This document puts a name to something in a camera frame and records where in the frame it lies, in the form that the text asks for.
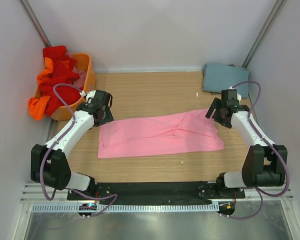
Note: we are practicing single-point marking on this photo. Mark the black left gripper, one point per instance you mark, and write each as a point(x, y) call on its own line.
point(108, 118)

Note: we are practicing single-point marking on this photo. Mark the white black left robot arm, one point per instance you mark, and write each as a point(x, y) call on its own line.
point(49, 162)

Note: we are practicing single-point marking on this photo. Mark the white slotted cable duct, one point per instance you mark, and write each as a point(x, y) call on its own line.
point(89, 207)

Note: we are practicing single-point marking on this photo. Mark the red t shirt pile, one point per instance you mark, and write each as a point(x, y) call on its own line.
point(62, 95)

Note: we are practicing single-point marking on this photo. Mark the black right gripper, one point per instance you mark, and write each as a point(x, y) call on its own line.
point(216, 104)

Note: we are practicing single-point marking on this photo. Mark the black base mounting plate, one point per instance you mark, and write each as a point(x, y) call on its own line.
point(205, 190)

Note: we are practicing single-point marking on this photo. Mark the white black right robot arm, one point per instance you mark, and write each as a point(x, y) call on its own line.
point(265, 165)

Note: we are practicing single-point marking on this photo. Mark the orange t shirt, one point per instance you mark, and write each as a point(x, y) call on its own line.
point(37, 105)

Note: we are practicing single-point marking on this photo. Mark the folded teal t shirt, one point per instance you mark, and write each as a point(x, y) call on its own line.
point(218, 77)

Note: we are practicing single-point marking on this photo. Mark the light pink garment in basket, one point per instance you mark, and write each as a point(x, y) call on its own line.
point(76, 76)

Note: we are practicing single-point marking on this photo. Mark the pink t shirt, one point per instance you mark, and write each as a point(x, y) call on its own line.
point(184, 132)

